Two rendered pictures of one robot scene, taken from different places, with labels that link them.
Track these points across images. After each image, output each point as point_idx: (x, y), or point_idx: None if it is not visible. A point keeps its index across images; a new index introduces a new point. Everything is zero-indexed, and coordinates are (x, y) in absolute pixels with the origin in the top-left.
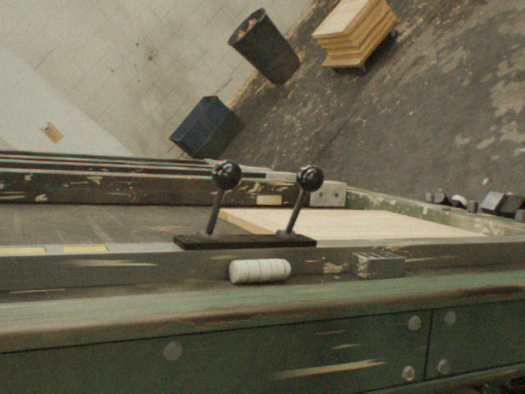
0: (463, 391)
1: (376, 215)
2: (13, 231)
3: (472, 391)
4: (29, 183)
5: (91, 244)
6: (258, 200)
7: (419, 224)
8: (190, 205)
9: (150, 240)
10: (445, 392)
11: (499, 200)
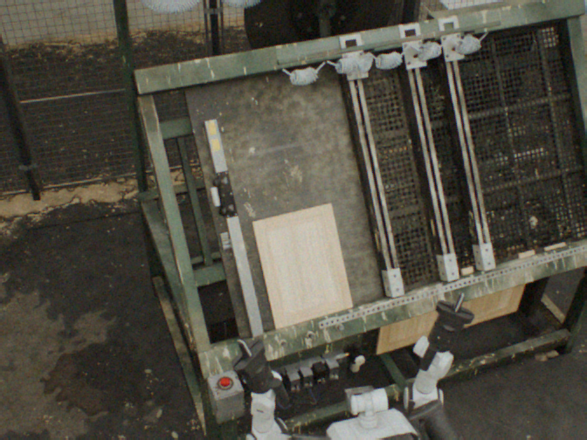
0: (353, 381)
1: (335, 293)
2: (279, 115)
3: (348, 386)
4: (352, 109)
5: (221, 146)
6: (376, 235)
7: (310, 305)
8: (364, 193)
9: (270, 166)
10: (359, 374)
11: (328, 364)
